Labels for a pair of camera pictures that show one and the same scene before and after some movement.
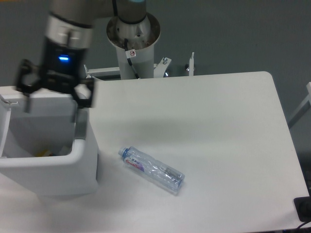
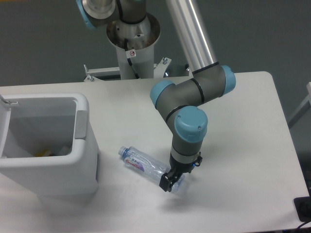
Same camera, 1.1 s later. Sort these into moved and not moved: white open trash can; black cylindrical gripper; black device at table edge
Moved: black cylindrical gripper
Not moved: black device at table edge; white open trash can
